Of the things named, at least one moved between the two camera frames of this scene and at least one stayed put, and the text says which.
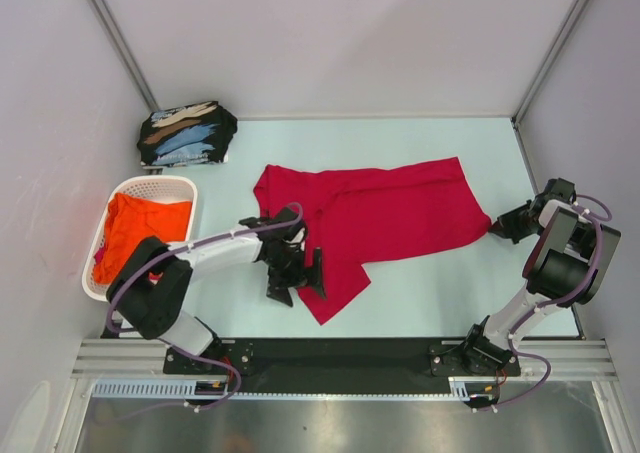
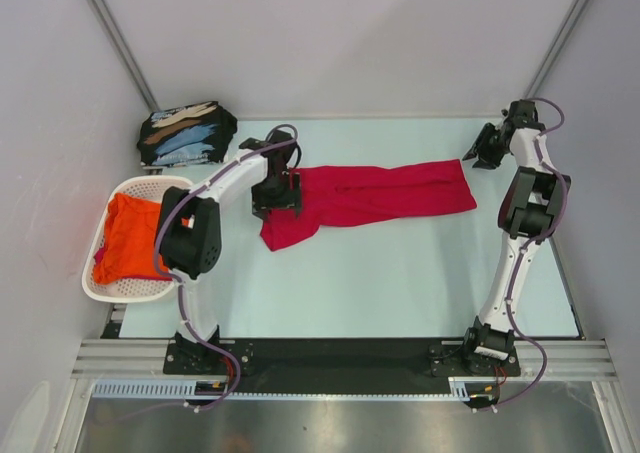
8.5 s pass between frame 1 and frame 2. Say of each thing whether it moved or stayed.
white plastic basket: stayed
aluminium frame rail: stayed
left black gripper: moved
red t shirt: moved
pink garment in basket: stayed
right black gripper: moved
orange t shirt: stayed
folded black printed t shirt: stayed
